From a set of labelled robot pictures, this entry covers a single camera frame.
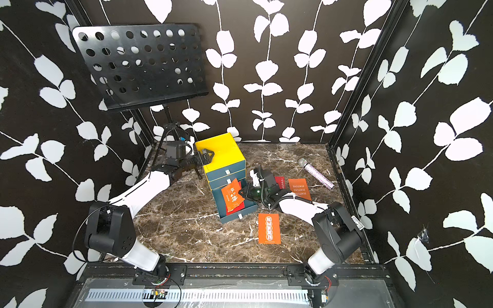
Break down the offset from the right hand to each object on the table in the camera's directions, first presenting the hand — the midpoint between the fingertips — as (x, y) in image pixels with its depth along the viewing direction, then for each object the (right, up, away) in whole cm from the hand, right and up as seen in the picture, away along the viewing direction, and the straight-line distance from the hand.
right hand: (236, 190), depth 85 cm
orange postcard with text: (+33, -1, +17) cm, 37 cm away
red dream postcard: (+1, -7, -1) cm, 7 cm away
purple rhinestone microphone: (+36, +12, +23) cm, 44 cm away
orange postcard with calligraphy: (-3, -3, +3) cm, 6 cm away
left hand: (-14, +17, +3) cm, 22 cm away
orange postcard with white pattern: (+15, -18, +2) cm, 24 cm away
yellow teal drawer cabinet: (-4, +12, -3) cm, 13 cm away
